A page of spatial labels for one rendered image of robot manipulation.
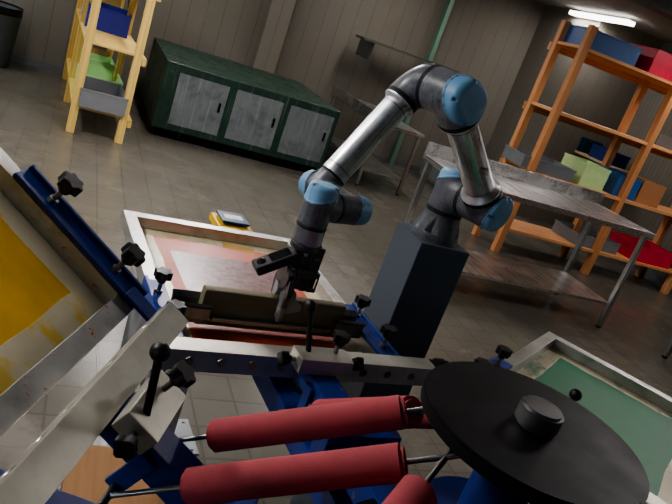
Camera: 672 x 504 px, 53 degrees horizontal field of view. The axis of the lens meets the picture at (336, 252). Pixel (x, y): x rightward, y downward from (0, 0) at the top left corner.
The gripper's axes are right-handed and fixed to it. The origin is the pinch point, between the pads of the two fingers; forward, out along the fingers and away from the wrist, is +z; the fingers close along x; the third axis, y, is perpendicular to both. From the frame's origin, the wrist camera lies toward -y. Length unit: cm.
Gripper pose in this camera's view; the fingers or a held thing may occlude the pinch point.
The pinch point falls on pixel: (273, 313)
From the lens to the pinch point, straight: 168.8
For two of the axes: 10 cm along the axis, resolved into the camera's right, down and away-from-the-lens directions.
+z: -3.2, 8.9, 3.1
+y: 8.6, 1.5, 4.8
